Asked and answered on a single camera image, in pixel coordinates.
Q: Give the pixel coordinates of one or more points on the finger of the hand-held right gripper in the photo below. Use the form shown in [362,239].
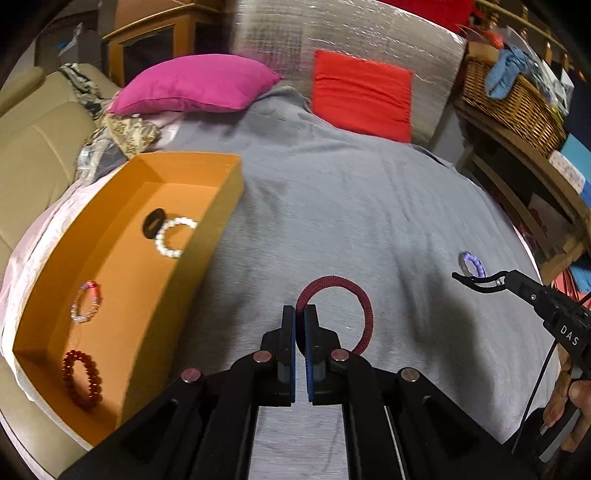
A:
[498,277]
[482,289]

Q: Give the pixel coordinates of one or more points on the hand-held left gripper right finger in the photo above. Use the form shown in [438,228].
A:
[311,350]

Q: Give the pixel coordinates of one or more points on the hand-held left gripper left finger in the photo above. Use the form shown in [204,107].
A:
[288,341]

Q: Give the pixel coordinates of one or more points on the orange cardboard box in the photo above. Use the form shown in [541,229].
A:
[129,281]

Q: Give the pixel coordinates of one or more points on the person's right hand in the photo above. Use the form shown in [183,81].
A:
[561,392]

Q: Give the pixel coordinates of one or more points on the wooden shelf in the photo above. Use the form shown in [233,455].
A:
[512,152]

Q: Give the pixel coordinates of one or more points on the white patterned tissue box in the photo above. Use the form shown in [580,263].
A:
[565,170]

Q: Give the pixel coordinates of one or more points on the light blue cardboard box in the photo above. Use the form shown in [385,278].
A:
[579,152]

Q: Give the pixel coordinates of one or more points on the grey blanket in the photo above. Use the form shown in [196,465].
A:
[346,194]

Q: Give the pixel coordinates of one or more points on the wicker basket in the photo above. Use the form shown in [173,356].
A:
[521,110]

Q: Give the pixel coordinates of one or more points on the blue cloth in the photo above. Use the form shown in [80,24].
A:
[505,74]

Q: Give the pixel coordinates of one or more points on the clear plastic bag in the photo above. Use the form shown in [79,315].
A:
[549,69]

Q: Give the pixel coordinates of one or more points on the red pillow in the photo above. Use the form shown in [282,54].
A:
[360,92]

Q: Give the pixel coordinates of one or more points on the wooden railing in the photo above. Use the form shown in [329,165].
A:
[531,23]

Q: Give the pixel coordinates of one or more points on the brown patterned cloth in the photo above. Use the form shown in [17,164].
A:
[131,131]

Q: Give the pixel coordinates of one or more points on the pink pillow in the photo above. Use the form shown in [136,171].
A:
[194,85]

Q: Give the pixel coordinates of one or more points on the red quilt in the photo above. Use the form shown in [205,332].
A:
[429,9]

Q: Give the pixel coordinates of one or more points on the silver foil mat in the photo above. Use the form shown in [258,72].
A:
[369,32]

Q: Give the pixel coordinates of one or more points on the beige sofa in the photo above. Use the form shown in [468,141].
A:
[32,147]

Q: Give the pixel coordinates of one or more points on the black and white patterned cloth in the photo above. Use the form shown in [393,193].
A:
[78,83]

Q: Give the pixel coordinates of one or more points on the wooden cabinet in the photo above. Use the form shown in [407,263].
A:
[180,18]

